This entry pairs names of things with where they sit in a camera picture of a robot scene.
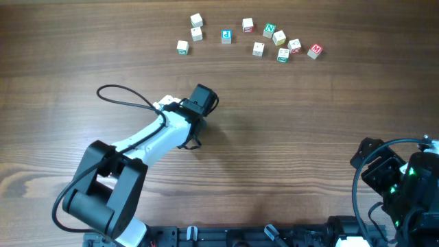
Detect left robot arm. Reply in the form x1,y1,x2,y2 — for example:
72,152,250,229
51,84,219,246

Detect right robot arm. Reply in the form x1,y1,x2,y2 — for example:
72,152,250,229
351,135,438,246

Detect wooden block with drawing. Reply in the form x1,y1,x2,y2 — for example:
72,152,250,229
191,27,203,42

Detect blue letter P block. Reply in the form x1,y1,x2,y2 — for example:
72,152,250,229
221,30,232,44

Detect wooden block picture top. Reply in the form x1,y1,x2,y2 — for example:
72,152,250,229
252,42,265,56

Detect plain wooden block top-left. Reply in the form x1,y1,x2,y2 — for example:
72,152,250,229
190,13,203,28

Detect wooden block green Z side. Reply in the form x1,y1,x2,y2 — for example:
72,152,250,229
277,48,289,63

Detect wooden block yellow side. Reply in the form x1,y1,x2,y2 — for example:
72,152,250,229
272,30,286,46

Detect green letter N block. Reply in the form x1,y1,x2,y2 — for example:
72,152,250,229
263,23,276,38

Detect wooden block red G side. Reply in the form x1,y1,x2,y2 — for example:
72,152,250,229
287,38,302,54

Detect red letter M block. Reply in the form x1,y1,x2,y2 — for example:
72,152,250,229
307,44,323,60

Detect right black camera cable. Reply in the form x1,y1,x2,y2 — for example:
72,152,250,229
351,137,426,246

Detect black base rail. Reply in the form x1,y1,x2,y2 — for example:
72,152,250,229
82,216,369,247

